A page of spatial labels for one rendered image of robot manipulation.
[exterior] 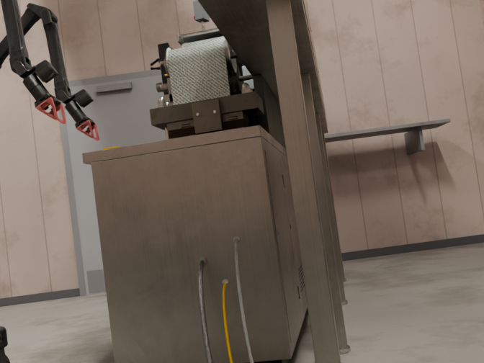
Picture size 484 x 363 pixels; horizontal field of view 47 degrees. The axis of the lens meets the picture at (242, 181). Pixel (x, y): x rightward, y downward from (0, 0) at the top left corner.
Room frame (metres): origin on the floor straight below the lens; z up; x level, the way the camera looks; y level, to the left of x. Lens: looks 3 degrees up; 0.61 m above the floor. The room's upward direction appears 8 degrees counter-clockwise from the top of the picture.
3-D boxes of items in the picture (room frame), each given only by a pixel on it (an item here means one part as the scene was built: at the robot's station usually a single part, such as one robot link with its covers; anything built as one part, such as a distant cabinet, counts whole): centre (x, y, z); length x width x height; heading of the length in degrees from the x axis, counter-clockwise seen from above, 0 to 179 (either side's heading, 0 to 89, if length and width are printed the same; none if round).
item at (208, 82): (2.21, 0.12, 1.11); 0.23 x 0.01 x 0.18; 80
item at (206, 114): (1.99, 0.09, 0.97); 0.10 x 0.03 x 0.11; 80
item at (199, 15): (2.83, 0.10, 1.66); 0.07 x 0.07 x 0.10; 65
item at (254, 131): (3.21, 0.03, 0.88); 2.52 x 0.66 x 0.04; 170
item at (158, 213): (3.21, 0.01, 0.43); 2.52 x 0.64 x 0.86; 170
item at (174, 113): (2.09, 0.09, 1.00); 0.40 x 0.16 x 0.06; 80
